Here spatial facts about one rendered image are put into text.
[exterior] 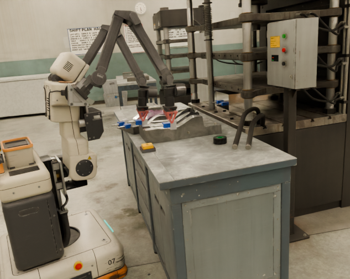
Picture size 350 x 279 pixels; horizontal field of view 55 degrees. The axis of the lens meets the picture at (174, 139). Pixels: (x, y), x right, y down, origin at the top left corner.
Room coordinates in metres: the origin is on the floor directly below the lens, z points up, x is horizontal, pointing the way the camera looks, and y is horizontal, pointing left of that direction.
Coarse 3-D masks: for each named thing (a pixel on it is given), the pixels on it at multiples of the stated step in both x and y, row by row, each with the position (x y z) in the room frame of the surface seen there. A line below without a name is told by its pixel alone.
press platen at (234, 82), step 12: (252, 72) 3.60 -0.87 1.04; (264, 72) 3.51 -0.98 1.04; (216, 84) 3.00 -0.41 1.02; (228, 84) 2.75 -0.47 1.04; (240, 84) 2.68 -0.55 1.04; (252, 84) 2.62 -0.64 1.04; (264, 84) 2.57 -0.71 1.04; (324, 84) 2.49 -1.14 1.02; (336, 84) 2.46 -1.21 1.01; (252, 96) 2.29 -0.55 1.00; (324, 96) 2.41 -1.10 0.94; (336, 96) 2.44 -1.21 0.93
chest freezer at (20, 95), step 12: (0, 84) 7.88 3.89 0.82; (12, 84) 7.92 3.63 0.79; (24, 84) 7.96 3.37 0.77; (36, 84) 8.00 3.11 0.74; (0, 96) 7.87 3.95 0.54; (12, 96) 7.91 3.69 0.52; (24, 96) 7.95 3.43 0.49; (36, 96) 7.99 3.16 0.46; (0, 108) 7.86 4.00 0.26; (12, 108) 7.90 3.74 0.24; (24, 108) 7.94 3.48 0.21; (36, 108) 7.99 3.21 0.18
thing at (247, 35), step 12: (336, 0) 2.48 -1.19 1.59; (192, 12) 3.45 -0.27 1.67; (192, 24) 3.44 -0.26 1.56; (336, 24) 2.48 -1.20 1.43; (192, 36) 3.44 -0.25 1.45; (252, 36) 3.61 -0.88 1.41; (336, 36) 2.49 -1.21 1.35; (192, 48) 3.43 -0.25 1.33; (192, 60) 3.43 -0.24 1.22; (192, 72) 3.44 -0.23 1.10; (192, 84) 3.44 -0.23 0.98; (192, 96) 3.45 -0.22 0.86; (324, 108) 2.51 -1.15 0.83
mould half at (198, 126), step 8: (160, 120) 2.30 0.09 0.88; (176, 120) 2.20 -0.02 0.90; (184, 120) 2.12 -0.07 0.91; (192, 120) 2.08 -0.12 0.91; (200, 120) 2.10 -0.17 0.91; (208, 120) 2.28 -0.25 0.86; (144, 128) 2.06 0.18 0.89; (152, 128) 2.04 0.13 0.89; (160, 128) 2.04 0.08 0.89; (168, 128) 2.04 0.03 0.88; (184, 128) 2.07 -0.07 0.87; (192, 128) 2.08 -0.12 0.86; (200, 128) 2.10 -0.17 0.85; (208, 128) 2.11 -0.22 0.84; (216, 128) 2.12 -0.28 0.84; (144, 136) 2.07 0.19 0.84; (152, 136) 2.02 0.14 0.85; (160, 136) 2.03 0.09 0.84; (168, 136) 2.04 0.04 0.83; (176, 136) 2.06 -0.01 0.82; (184, 136) 2.07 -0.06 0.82; (192, 136) 2.08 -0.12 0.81; (200, 136) 2.10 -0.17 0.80
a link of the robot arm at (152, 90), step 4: (140, 80) 2.19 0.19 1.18; (144, 80) 2.19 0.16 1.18; (140, 84) 2.17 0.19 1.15; (144, 84) 2.18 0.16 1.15; (152, 88) 2.19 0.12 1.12; (156, 88) 2.19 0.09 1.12; (152, 92) 2.17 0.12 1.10; (156, 92) 2.17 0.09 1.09; (152, 96) 2.17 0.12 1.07; (156, 96) 2.17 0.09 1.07
